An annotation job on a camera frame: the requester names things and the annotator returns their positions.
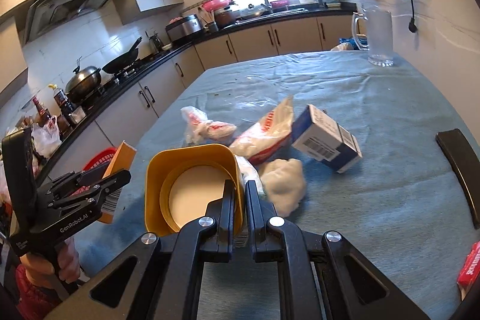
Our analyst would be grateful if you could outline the orange cardboard box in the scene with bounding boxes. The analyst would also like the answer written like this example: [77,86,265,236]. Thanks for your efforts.
[99,141,137,224]

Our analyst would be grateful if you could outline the yellow plastic cup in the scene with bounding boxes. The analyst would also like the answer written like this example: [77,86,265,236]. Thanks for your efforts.
[144,144,245,236]

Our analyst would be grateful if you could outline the white tissue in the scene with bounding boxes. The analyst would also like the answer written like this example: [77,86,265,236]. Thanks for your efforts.
[259,158,307,218]

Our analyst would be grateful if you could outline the cartoon tissue pack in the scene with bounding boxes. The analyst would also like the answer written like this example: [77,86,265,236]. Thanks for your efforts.
[235,155,265,196]

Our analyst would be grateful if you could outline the blue white small carton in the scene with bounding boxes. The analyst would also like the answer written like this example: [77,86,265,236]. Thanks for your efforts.
[291,104,363,174]

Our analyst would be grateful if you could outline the white red plastic bag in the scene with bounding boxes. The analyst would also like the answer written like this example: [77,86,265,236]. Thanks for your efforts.
[181,106,237,145]

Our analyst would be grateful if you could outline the white red snack bag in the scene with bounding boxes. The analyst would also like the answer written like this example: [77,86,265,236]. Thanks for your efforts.
[229,96,294,166]

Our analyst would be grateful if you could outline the lower kitchen cabinets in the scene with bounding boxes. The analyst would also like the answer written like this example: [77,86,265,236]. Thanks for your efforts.
[37,10,352,185]

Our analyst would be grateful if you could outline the left hand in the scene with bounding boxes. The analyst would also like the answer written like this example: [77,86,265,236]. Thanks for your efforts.
[20,237,80,288]

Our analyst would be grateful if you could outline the red plastic basket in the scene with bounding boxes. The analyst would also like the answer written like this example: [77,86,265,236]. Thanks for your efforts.
[83,147,116,171]

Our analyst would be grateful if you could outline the blue table cloth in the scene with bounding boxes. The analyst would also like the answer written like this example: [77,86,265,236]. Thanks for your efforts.
[75,51,479,319]

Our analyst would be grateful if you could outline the dark sauce bottle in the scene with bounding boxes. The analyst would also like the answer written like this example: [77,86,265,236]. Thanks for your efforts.
[48,84,77,129]

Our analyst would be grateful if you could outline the steel pot with lid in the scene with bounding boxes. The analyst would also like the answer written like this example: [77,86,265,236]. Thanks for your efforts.
[65,58,102,105]

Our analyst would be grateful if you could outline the red snack packet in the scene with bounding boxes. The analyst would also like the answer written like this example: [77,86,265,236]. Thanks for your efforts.
[456,241,480,300]

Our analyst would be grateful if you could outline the black wok pan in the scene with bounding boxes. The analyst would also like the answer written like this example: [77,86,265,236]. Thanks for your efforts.
[102,37,143,75]

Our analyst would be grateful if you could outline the black chair back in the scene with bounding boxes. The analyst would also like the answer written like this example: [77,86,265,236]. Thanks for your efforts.
[435,128,480,230]

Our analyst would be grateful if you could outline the range hood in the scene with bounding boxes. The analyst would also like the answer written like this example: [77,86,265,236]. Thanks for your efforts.
[24,0,109,44]

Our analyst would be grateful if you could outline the steel rice cooker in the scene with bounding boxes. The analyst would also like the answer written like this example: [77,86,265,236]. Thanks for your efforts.
[165,14,203,42]

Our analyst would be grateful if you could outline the blue bag behind table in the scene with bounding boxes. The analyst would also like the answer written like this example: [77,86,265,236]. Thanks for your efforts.
[331,37,360,51]

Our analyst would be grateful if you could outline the glass pitcher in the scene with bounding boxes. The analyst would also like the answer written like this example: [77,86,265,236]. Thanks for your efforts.
[352,7,394,67]

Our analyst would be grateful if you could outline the pink colander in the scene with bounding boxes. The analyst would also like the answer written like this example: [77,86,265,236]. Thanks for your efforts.
[202,0,231,12]

